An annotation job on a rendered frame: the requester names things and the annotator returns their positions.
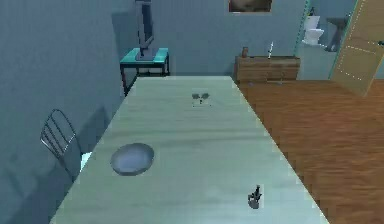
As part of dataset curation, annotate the grey bowl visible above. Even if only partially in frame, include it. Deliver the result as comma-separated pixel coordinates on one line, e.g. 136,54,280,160
109,142,156,177

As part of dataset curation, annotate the brown chest of drawers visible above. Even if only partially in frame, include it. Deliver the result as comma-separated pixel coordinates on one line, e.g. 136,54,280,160
234,55,301,85

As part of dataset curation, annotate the pale long dining table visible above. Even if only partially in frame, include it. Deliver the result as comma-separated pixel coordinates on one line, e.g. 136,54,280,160
49,75,332,224

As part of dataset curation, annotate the teal side table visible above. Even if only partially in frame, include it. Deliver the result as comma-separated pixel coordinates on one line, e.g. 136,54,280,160
119,47,171,98

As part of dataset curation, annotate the dark grey television set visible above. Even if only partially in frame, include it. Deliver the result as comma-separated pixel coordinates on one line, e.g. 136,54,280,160
134,0,156,62

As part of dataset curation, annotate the framed brown picture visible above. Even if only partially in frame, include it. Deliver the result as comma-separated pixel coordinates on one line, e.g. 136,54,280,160
228,0,273,14

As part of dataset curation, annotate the white toilet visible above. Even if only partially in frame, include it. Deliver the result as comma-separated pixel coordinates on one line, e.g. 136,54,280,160
301,15,325,46

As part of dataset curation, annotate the dark grey sink stand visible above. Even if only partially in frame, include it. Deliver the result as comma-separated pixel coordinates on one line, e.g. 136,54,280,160
325,16,350,53

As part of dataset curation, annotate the wooden room door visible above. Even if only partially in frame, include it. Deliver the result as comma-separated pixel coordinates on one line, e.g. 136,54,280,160
329,0,384,98

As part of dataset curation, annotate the metal wire chair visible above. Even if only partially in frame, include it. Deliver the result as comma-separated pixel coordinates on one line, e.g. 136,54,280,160
39,108,93,183

